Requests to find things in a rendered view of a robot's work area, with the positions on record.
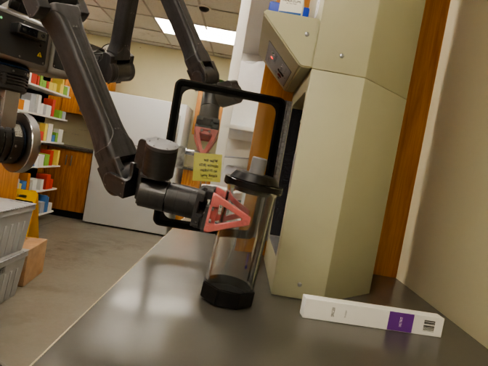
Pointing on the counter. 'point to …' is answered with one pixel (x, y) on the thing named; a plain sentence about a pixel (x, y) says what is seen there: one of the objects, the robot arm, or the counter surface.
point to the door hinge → (282, 145)
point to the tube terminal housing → (345, 147)
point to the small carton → (292, 6)
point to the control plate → (277, 64)
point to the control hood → (290, 43)
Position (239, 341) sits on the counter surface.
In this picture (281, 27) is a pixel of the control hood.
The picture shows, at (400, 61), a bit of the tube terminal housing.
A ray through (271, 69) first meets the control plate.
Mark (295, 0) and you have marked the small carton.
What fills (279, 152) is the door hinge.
